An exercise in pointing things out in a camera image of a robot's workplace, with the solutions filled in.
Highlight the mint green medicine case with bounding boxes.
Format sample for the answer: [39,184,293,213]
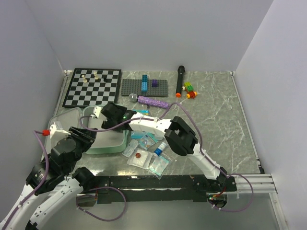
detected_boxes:
[48,106,129,155]

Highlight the white gauze packet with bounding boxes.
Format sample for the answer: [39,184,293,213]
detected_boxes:
[127,149,153,169]

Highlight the blue white bandage roll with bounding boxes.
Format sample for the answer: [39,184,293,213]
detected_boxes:
[153,142,168,157]

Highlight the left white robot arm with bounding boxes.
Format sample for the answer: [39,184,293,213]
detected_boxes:
[0,127,96,230]

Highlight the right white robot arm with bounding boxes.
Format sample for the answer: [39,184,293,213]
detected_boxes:
[101,103,226,191]

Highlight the purple glitter microphone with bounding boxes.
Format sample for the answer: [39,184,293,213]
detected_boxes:
[129,93,169,109]

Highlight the grey building baseplate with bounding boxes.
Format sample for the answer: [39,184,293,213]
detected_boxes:
[120,79,168,97]

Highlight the blue wipes packet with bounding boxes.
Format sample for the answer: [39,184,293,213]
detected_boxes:
[130,109,149,139]

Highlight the clear plaster packet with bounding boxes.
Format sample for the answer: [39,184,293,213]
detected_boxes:
[122,139,139,158]

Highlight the black white chessboard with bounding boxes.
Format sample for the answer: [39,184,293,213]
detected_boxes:
[62,68,121,108]

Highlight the blue-topped small bag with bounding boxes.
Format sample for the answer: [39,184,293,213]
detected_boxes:
[139,133,158,150]

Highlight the blue brick stack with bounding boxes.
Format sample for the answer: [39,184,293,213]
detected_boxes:
[141,74,148,93]

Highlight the purple building brick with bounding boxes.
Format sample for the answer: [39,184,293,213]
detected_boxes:
[152,79,158,88]

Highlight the teal band-aid bag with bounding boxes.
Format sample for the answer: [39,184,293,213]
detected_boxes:
[148,155,172,179]

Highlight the colourful brick toy car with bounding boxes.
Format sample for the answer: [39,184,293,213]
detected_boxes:
[182,82,197,99]

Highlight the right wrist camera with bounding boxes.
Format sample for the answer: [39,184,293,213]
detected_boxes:
[92,106,106,120]

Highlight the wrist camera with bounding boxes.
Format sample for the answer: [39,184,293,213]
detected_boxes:
[92,106,106,120]
[42,121,69,138]

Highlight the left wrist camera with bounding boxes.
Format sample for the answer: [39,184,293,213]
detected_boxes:
[42,121,69,138]

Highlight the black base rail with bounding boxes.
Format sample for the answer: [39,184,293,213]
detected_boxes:
[85,174,237,204]

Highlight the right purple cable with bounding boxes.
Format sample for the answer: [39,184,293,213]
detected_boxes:
[79,102,254,213]

